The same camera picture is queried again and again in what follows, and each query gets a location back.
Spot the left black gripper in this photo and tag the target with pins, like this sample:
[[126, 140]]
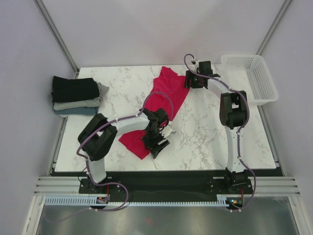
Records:
[[154, 148]]

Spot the folded blue t shirt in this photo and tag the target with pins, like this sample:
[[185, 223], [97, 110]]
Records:
[[86, 111]]

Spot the left aluminium frame post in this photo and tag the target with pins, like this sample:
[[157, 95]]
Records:
[[56, 34]]

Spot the aluminium rail profile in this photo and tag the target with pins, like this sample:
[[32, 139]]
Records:
[[47, 185]]

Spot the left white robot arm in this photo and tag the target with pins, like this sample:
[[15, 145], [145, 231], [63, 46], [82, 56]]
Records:
[[98, 136]]

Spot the white plastic basket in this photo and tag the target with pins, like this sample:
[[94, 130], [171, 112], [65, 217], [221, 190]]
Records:
[[250, 73]]

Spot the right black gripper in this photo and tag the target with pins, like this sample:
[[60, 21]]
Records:
[[189, 75]]

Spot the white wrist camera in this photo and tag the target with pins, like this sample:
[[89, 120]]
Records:
[[168, 130], [195, 62]]

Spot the red t shirt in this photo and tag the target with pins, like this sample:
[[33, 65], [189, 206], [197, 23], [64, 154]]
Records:
[[168, 93]]

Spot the white slotted cable duct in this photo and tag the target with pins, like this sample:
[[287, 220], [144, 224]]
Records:
[[95, 201]]

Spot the aluminium frame post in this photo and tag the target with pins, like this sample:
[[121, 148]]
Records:
[[56, 34], [273, 27]]

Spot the right aluminium frame post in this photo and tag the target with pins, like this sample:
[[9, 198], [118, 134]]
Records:
[[273, 27]]

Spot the folded black t shirt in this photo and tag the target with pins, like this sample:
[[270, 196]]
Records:
[[72, 90]]

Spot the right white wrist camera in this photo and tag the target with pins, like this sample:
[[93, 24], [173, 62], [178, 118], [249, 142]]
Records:
[[195, 62]]

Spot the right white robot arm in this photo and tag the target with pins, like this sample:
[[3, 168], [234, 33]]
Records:
[[234, 111]]

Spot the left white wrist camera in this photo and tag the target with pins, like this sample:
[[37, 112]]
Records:
[[168, 130]]

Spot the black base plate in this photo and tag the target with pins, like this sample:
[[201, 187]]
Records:
[[174, 185]]

